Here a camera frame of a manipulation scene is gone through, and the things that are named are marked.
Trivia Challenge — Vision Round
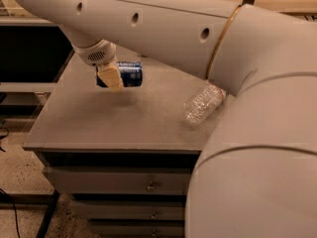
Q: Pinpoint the bottom cabinet drawer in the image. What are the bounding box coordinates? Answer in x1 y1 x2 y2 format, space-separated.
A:
88 220 184 238

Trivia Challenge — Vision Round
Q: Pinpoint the black floor cable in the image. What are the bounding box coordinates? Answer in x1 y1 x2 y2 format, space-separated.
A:
0 187 22 238

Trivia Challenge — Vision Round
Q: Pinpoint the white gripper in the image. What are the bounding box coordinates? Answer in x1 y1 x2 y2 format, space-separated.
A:
74 40 124 92

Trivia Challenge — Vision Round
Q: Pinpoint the middle cabinet drawer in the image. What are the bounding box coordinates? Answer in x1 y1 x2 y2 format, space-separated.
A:
70 200 184 220

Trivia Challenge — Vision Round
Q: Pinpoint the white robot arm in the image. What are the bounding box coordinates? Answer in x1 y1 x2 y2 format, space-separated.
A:
16 0 317 238

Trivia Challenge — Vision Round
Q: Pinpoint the blue pepsi can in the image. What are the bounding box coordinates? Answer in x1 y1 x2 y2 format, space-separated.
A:
96 60 144 88

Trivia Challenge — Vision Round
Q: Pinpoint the cabinet drawer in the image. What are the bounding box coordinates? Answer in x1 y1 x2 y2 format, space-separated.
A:
44 167 190 195
88 220 184 238
70 200 184 220

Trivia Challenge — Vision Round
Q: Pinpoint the grey drawer cabinet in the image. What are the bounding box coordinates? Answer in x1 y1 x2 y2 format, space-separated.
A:
22 45 236 238

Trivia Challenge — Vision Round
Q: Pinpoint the top cabinet drawer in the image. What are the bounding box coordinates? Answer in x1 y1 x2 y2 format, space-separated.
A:
44 167 190 195

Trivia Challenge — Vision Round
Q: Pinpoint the clear plastic water bottle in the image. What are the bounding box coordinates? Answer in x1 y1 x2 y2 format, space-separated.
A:
183 83 226 125

